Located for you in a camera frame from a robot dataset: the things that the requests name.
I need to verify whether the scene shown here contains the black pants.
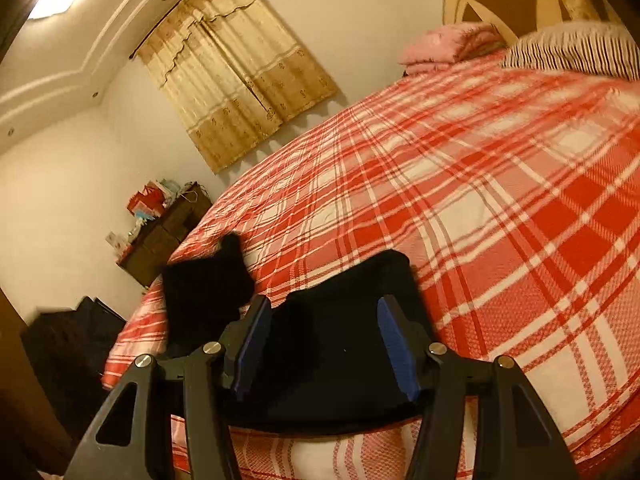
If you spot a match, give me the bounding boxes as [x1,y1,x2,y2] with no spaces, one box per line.
[162,233,430,437]

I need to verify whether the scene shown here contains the black folded chair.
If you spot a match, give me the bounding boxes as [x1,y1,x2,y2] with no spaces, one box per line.
[21,297,126,442]

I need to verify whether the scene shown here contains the dark brown wooden desk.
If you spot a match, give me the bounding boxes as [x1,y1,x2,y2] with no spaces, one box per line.
[116,182,213,288]

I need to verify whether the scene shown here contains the red gift bag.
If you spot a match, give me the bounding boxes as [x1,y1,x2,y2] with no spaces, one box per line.
[127,182,165,217]

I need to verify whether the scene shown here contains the red white plaid bedspread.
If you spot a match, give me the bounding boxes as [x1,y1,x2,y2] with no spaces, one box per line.
[102,49,640,480]

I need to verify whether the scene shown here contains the beige patterned curtain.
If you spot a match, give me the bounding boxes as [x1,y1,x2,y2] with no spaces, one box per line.
[137,0,337,174]

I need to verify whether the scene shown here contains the pink folded blanket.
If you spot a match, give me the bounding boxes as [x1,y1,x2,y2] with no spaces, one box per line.
[398,22,506,76]

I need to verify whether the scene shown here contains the striped pillow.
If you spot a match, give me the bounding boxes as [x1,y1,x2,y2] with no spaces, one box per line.
[501,21,639,81]

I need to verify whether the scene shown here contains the white picture frame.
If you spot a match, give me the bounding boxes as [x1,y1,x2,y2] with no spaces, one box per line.
[105,232,127,255]

